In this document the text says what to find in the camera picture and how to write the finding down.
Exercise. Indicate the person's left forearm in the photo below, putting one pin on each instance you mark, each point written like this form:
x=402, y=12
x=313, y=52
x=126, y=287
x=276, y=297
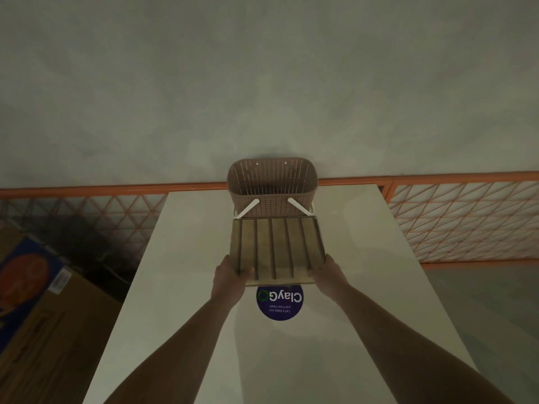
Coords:
x=177, y=353

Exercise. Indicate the person's left hand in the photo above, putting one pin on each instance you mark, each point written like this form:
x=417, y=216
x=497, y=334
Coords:
x=229, y=283

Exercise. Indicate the blue printed cardboard carton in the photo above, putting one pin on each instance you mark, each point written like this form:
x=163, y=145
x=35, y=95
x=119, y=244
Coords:
x=50, y=323

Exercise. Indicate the person's right forearm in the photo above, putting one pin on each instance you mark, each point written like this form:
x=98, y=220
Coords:
x=412, y=349

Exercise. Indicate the person's right hand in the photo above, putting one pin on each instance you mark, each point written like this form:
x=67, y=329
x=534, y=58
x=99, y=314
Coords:
x=332, y=281

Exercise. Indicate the brown perforated plastic basket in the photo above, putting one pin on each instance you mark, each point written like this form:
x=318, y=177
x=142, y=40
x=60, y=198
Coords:
x=271, y=180

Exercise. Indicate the beige fabric storage box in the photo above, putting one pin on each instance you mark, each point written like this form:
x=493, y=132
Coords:
x=278, y=248

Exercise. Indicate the orange metal mesh fence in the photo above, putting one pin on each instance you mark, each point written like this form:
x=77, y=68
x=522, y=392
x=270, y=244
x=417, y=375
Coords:
x=463, y=177

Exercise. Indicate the round blue sticker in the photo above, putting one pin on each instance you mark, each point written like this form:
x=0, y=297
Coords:
x=280, y=302

